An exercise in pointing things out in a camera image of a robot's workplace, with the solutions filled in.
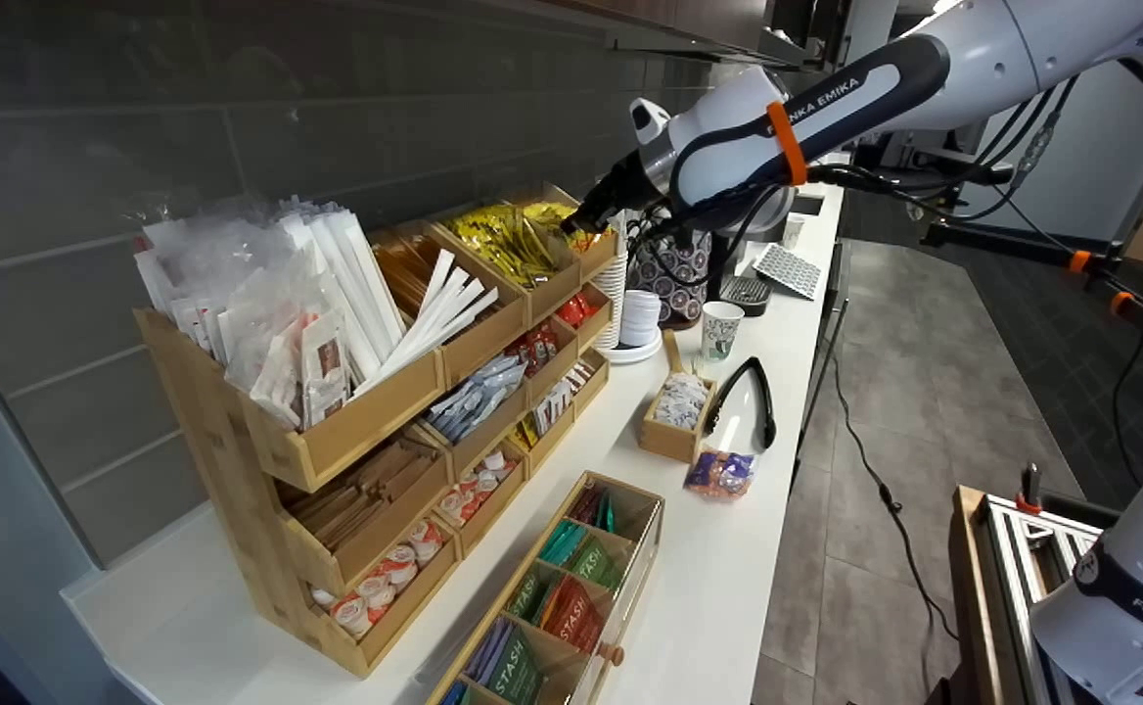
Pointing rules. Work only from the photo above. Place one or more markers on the silver tablet device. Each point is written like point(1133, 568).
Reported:
point(787, 271)

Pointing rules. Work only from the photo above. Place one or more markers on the clear plastic cutlery packets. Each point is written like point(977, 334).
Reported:
point(282, 294)

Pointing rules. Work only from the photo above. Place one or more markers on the bamboo three-tier condiment rack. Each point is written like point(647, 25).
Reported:
point(347, 529)

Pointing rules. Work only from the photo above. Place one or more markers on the single paper cup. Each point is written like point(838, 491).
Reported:
point(718, 327)

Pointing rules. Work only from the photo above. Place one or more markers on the bright yellow sachets pile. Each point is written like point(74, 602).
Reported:
point(551, 216)

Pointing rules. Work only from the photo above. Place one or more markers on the wooden aluminium frame stand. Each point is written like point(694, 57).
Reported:
point(1002, 562)

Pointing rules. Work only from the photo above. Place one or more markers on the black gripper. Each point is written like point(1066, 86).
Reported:
point(624, 186)

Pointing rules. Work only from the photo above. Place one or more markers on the bamboo tea bag box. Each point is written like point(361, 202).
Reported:
point(557, 623)

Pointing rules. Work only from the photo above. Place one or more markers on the small bamboo creamer box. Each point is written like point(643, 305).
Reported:
point(669, 419)

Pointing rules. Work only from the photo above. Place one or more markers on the purple snack packet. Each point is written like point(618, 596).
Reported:
point(720, 475)

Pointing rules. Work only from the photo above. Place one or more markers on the white wrapped stir sticks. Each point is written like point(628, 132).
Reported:
point(448, 305)

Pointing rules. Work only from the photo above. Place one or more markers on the red sachets pile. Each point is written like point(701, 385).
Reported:
point(577, 310)

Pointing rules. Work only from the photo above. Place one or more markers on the black wire pod holder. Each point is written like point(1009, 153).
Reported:
point(669, 265)

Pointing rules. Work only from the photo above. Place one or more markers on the black tongs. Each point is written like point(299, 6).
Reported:
point(745, 385)

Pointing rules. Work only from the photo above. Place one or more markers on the gold yellow sachets pile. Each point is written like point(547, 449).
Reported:
point(508, 239)

